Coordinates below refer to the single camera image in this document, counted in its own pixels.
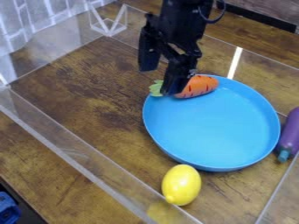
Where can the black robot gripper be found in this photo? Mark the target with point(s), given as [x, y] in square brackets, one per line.
[179, 25]

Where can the orange toy carrot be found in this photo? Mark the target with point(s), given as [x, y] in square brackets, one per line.
[201, 85]

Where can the blue round plastic tray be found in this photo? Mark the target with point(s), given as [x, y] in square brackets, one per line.
[219, 132]

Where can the purple toy eggplant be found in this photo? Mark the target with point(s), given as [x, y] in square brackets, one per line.
[289, 141]

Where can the yellow toy lemon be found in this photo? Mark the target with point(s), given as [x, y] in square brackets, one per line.
[181, 185]

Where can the blue object at corner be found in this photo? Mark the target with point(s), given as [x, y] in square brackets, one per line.
[10, 211]

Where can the clear acrylic enclosure wall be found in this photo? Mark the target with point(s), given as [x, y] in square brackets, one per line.
[76, 154]

